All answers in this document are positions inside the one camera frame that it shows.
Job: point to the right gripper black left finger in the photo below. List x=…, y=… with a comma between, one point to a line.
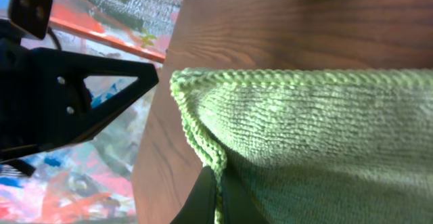
x=199, y=208

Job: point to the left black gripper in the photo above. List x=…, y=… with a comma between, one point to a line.
x=51, y=99

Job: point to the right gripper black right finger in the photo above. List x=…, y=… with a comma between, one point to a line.
x=238, y=207

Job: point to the green microfiber cloth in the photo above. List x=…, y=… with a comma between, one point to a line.
x=322, y=146

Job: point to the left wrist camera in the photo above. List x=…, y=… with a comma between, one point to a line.
x=31, y=17

